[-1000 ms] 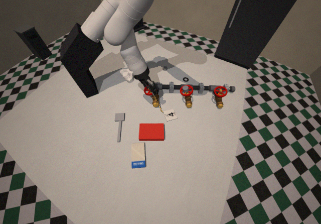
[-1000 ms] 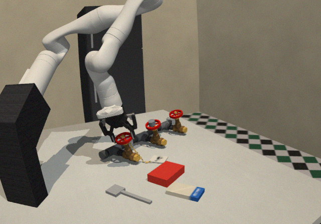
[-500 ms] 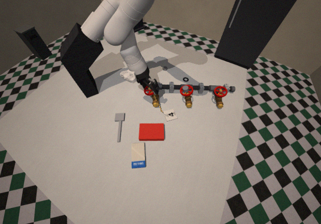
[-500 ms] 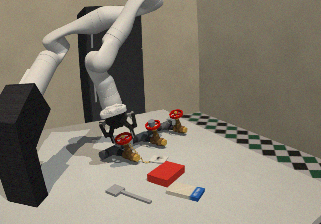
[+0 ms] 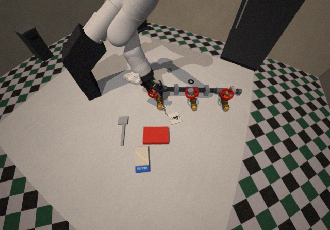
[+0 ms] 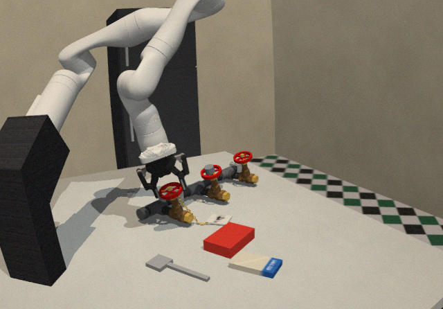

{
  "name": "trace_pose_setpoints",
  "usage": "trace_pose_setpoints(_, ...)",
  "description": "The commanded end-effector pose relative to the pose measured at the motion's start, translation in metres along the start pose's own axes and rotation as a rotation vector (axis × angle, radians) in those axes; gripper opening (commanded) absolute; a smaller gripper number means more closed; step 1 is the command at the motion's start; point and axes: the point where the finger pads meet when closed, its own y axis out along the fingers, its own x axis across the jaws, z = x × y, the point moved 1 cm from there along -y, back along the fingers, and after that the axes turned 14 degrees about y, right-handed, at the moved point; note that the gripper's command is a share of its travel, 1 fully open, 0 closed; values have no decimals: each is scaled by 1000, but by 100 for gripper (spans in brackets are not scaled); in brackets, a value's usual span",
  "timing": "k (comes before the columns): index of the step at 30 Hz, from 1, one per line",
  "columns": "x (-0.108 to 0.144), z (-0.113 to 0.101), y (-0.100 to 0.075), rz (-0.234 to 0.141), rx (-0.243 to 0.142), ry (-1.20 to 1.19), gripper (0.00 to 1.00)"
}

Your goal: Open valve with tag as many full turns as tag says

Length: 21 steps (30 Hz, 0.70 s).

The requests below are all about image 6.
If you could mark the red rectangular block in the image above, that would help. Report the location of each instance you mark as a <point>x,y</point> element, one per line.
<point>229,240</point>

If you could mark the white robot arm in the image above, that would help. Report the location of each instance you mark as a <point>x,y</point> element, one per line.
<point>166,27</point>

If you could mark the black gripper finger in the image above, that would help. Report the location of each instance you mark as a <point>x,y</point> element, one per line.
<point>154,180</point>
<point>180,174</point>

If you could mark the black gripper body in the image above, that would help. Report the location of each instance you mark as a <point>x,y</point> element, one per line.
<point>151,166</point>

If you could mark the grey cylinder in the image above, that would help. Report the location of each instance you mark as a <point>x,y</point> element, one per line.
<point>209,169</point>

